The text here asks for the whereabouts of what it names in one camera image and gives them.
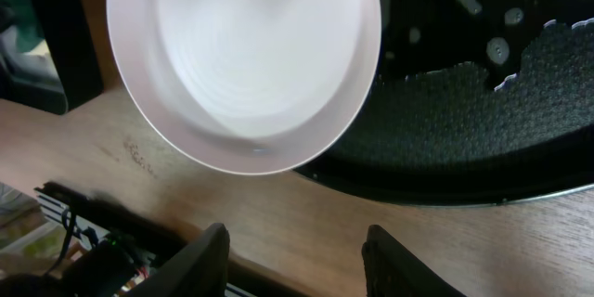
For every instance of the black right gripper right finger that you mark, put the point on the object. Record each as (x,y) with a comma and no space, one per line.
(392,270)

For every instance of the round black tray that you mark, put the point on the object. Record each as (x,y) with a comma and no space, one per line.
(474,102)

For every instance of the green yellow sponge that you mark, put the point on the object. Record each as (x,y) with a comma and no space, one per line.
(21,15)

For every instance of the pink plate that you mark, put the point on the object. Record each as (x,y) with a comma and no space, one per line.
(248,87)

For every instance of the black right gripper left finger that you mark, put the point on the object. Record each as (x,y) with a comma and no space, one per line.
(199,269)

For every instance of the black rectangular soapy water tray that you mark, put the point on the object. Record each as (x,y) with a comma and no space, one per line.
(62,72)

